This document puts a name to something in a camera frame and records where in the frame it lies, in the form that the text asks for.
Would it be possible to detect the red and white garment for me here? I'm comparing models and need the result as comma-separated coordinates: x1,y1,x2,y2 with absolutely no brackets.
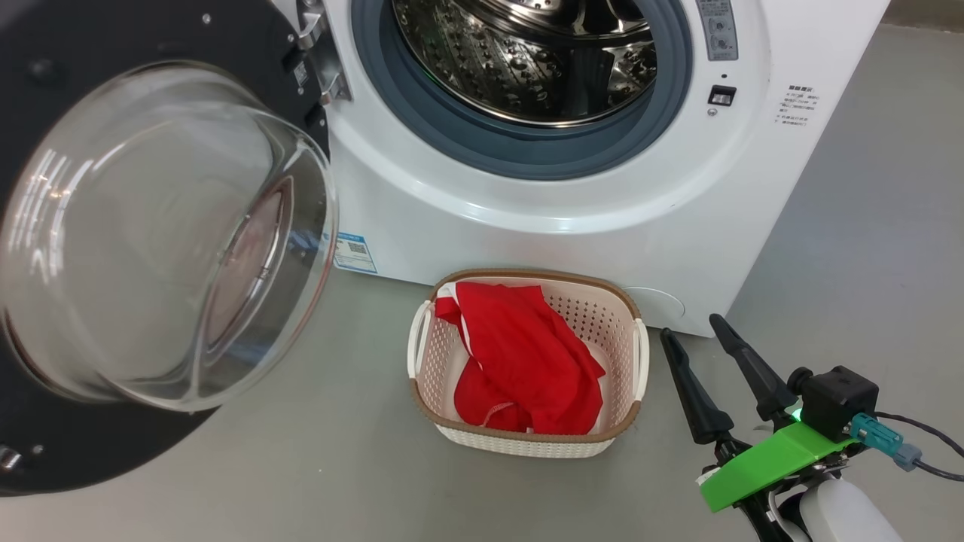
435,282,607,436

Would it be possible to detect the teal right camera connector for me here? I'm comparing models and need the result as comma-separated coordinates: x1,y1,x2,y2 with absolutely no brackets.
851,413,923,473

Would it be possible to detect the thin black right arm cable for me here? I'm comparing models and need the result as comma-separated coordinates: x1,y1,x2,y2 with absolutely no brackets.
877,412,964,483

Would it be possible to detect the black round glass washer door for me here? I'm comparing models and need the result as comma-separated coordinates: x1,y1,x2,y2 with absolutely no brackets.
0,0,340,498

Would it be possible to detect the cream perforated laundry basket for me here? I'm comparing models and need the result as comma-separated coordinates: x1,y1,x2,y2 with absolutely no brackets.
407,269,650,458

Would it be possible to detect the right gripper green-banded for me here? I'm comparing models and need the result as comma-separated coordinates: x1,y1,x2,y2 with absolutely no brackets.
660,314,856,514

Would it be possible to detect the white front-load washing machine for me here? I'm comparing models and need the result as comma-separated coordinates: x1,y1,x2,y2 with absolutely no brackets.
267,0,892,337

